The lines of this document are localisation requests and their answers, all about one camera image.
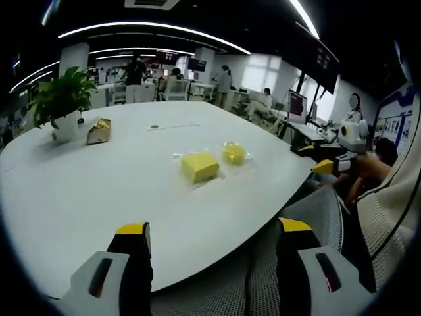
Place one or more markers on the yellow round silicone block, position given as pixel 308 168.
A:
pixel 234 153

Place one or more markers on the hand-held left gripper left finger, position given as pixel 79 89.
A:
pixel 98 263

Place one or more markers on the yellow rectangular silicone block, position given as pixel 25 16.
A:
pixel 199 164

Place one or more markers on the brown gold paper bag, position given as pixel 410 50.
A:
pixel 98 131

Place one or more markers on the large black hanging screen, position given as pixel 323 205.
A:
pixel 327 70

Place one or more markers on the cluttered white desk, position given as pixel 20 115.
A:
pixel 312 133

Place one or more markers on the wall poster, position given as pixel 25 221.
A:
pixel 396 121

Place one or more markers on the small yellow wrapped cake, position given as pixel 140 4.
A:
pixel 250 159

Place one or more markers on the green potted plant white pot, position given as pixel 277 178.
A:
pixel 64 98

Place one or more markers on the grey mesh office chair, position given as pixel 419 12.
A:
pixel 263 296

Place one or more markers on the computer monitor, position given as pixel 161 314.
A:
pixel 297 107

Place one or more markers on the person's right hand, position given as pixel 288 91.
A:
pixel 371 171

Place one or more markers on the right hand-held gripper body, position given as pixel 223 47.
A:
pixel 353 136

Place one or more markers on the large yellow wrapped cake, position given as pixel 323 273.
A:
pixel 222 179

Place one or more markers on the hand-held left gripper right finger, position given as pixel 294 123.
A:
pixel 306 263

